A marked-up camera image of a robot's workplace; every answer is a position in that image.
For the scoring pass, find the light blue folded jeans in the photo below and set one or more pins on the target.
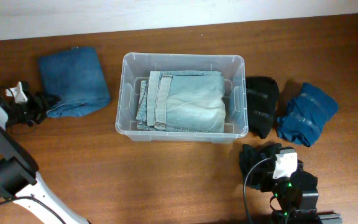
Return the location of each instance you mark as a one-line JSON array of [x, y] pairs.
[[182, 101]]

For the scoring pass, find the black garment with tape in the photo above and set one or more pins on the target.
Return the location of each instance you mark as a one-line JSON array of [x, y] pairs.
[[262, 95]]

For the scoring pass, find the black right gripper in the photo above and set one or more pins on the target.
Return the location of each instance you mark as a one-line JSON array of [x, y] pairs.
[[268, 180]]

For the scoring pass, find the dark blue jeans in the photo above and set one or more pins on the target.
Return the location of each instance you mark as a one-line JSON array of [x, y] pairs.
[[77, 78]]

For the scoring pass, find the dark green-black folded garment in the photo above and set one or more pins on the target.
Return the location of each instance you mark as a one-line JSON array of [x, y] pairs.
[[248, 158]]

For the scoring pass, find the clear plastic storage bin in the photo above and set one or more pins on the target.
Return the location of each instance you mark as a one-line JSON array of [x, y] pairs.
[[137, 66]]

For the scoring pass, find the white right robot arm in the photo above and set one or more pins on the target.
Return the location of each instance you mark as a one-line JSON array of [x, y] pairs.
[[294, 188]]

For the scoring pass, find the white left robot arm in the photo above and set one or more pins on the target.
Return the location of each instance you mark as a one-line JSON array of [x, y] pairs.
[[20, 179]]

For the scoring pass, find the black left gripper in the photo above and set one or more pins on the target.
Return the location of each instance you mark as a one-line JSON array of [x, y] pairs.
[[34, 104]]

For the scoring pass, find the teal blue shirt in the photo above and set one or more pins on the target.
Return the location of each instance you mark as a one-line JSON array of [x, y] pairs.
[[307, 113]]

